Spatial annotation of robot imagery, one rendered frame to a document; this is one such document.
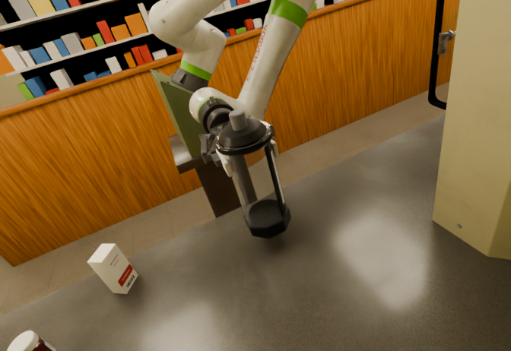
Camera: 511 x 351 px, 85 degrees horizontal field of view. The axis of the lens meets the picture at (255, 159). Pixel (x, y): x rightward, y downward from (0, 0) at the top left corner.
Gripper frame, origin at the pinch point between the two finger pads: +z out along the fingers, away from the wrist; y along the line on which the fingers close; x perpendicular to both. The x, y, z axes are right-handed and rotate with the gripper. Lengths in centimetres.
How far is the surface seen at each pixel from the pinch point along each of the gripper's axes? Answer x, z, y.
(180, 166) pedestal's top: 24, -51, -15
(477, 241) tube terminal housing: 19.9, 25.0, 30.3
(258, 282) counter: 22.2, 10.2, -7.6
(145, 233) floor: 119, -146, -67
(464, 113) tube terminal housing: -3.4, 18.9, 30.3
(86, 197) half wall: 85, -177, -99
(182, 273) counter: 22.4, -1.0, -21.8
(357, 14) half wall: 17, -180, 168
